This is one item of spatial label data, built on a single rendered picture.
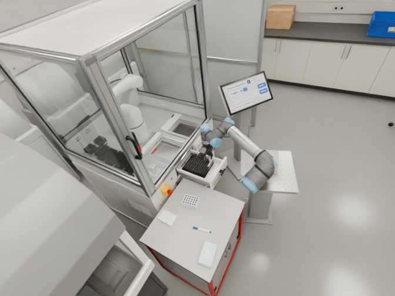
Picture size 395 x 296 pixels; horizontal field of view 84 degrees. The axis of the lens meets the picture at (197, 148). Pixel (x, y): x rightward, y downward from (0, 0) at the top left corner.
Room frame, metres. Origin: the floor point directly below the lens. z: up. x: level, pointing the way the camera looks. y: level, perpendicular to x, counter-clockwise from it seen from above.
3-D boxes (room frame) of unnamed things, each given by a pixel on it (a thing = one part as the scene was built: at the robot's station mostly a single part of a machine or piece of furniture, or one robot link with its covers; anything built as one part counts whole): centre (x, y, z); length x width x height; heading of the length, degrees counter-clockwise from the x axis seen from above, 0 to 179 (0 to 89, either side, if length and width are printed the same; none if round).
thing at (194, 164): (1.21, 0.02, 0.87); 0.22 x 0.18 x 0.06; 54
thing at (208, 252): (0.51, 0.05, 0.78); 0.15 x 0.10 x 0.04; 153
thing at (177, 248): (0.77, 0.11, 0.38); 0.62 x 0.58 x 0.76; 144
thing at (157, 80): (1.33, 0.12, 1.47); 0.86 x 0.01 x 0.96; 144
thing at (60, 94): (1.20, 0.77, 1.52); 0.87 x 0.01 x 0.86; 54
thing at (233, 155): (1.89, -0.58, 0.51); 0.50 x 0.45 x 1.02; 18
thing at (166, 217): (0.82, 0.31, 0.77); 0.13 x 0.09 x 0.02; 53
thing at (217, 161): (1.21, 0.03, 0.86); 0.40 x 0.26 x 0.06; 54
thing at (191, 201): (0.93, 0.12, 0.78); 0.12 x 0.08 x 0.04; 64
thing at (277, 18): (4.04, -1.76, 1.04); 0.41 x 0.32 x 0.28; 55
